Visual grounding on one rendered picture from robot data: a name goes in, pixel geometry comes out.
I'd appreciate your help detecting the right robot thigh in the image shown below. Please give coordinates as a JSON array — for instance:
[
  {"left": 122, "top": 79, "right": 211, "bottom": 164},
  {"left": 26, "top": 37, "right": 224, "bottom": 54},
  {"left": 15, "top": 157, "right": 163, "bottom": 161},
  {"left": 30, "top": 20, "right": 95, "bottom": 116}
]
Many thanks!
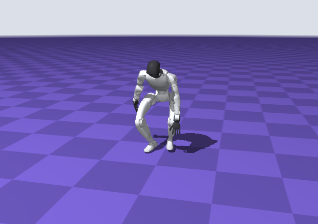
[{"left": 136, "top": 93, "right": 157, "bottom": 127}]

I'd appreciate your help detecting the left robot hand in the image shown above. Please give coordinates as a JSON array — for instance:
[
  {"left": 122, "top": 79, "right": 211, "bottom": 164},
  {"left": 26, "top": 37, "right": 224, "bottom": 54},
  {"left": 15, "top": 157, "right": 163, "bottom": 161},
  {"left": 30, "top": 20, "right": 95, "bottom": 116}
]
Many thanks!
[{"left": 169, "top": 116, "right": 180, "bottom": 135}]

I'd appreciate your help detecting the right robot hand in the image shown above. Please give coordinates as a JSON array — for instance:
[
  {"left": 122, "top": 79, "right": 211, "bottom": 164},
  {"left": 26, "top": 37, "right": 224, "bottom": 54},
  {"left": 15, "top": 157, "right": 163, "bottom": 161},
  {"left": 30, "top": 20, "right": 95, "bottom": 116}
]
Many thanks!
[{"left": 133, "top": 100, "right": 139, "bottom": 112}]

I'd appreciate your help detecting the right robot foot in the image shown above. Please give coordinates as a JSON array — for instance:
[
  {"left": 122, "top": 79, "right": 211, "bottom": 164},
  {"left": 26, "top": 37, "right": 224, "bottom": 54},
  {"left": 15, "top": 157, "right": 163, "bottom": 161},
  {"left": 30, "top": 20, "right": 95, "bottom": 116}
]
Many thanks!
[{"left": 144, "top": 140, "right": 158, "bottom": 152}]

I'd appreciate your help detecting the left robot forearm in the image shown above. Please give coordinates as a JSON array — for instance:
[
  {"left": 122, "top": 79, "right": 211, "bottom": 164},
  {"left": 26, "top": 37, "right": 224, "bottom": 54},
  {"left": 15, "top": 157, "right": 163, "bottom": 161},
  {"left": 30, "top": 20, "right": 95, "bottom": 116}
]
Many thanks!
[{"left": 173, "top": 95, "right": 181, "bottom": 120}]

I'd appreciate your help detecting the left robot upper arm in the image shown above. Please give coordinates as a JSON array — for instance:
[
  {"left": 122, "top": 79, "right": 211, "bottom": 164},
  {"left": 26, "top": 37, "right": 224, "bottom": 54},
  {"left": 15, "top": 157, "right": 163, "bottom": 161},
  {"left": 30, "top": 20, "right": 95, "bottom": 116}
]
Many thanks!
[{"left": 166, "top": 73, "right": 180, "bottom": 101}]

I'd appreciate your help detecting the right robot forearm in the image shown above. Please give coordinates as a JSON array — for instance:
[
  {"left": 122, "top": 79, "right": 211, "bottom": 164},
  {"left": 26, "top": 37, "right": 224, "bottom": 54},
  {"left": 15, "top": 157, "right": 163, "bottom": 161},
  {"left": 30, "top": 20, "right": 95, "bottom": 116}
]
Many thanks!
[{"left": 133, "top": 85, "right": 141, "bottom": 103}]

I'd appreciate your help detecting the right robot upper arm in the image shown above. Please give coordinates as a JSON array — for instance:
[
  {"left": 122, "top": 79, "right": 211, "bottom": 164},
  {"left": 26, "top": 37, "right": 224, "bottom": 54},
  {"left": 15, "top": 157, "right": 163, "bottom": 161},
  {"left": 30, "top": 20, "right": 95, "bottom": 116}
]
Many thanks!
[{"left": 136, "top": 70, "right": 147, "bottom": 92}]

